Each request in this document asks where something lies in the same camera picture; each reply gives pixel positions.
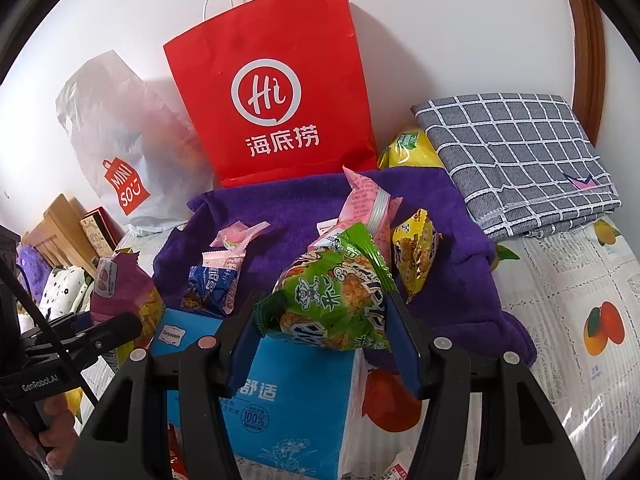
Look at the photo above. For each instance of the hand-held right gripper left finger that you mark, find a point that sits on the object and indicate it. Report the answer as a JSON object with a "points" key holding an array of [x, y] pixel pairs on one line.
{"points": [[245, 360]]}

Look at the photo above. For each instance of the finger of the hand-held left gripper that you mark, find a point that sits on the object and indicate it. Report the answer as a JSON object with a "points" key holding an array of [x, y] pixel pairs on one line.
{"points": [[70, 321], [110, 332]]}

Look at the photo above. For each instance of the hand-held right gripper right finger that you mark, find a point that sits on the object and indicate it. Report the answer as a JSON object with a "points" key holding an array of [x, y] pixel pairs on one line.
{"points": [[402, 345]]}

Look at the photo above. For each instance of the green snack packet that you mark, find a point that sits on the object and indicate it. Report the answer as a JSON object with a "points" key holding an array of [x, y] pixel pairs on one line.
{"points": [[325, 300]]}

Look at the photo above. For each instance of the yellow snack packet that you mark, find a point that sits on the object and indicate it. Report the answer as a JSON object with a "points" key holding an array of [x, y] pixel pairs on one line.
{"points": [[415, 255]]}

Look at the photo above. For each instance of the large pink snack packet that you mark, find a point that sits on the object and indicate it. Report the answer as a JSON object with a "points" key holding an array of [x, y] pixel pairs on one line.
{"points": [[362, 205]]}

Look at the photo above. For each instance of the person's left hand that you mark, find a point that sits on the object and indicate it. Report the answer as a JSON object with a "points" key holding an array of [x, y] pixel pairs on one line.
{"points": [[55, 425]]}

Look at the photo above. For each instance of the white flowered pouch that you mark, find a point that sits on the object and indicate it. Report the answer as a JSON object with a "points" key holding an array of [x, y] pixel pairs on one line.
{"points": [[62, 290]]}

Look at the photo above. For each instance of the purple snack bag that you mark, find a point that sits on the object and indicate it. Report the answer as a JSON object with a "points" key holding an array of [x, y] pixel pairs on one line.
{"points": [[125, 295]]}

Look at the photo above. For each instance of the purple fluffy cloth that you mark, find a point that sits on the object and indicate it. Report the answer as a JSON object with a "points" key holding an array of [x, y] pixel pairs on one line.
{"points": [[30, 270]]}

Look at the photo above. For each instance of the blue tissue pack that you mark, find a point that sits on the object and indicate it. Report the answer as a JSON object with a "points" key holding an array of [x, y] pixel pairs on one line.
{"points": [[290, 410]]}

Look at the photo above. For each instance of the blue snack packet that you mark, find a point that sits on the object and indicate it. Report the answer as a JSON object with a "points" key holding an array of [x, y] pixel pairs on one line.
{"points": [[210, 292]]}

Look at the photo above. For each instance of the purple towel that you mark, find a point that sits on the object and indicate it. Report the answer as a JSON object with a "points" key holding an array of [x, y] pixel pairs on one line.
{"points": [[460, 280]]}

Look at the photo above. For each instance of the wooden furniture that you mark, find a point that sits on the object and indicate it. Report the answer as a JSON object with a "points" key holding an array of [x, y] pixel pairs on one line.
{"points": [[55, 230]]}

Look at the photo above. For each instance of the patterned box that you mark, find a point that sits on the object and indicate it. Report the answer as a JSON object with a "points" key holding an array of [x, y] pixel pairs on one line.
{"points": [[102, 232]]}

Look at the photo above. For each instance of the small pink snack packet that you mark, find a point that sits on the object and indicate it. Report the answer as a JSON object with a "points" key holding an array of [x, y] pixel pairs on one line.
{"points": [[222, 260]]}

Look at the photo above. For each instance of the white red snack packet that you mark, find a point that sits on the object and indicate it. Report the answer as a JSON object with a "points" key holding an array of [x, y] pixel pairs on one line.
{"points": [[402, 467]]}

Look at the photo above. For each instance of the pink candy packet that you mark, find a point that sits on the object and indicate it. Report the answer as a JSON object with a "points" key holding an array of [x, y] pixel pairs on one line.
{"points": [[235, 235]]}

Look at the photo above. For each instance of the fruit print bed sheet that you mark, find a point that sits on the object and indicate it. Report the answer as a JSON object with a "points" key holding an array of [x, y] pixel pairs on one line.
{"points": [[560, 305]]}

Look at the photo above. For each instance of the white plastic bag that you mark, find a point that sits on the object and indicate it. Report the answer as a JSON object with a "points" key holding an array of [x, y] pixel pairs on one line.
{"points": [[125, 135]]}

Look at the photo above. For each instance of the yellow green snack bag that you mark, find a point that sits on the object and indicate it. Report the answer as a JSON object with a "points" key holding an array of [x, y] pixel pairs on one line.
{"points": [[407, 147]]}

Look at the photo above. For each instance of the grey checked folded cloth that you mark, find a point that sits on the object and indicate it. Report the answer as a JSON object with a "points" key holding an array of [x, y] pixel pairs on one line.
{"points": [[520, 155]]}

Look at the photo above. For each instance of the red paper bag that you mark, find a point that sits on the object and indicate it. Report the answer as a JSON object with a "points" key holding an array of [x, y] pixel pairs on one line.
{"points": [[280, 90]]}

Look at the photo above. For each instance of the wooden headboard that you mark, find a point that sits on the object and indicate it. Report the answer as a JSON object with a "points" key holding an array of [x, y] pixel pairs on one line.
{"points": [[585, 50]]}

